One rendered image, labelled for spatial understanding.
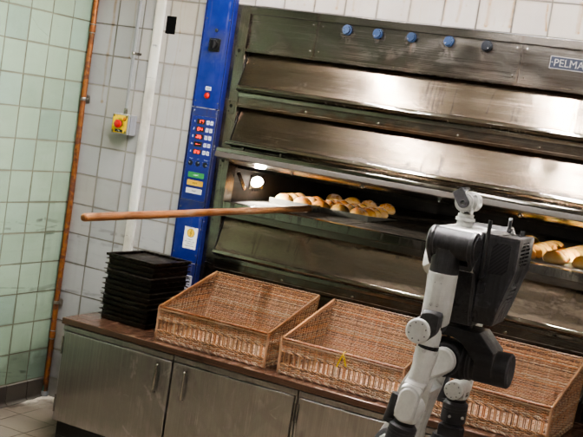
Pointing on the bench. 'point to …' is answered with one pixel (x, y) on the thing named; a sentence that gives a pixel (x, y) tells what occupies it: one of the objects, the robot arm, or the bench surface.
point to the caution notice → (190, 238)
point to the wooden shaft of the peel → (189, 212)
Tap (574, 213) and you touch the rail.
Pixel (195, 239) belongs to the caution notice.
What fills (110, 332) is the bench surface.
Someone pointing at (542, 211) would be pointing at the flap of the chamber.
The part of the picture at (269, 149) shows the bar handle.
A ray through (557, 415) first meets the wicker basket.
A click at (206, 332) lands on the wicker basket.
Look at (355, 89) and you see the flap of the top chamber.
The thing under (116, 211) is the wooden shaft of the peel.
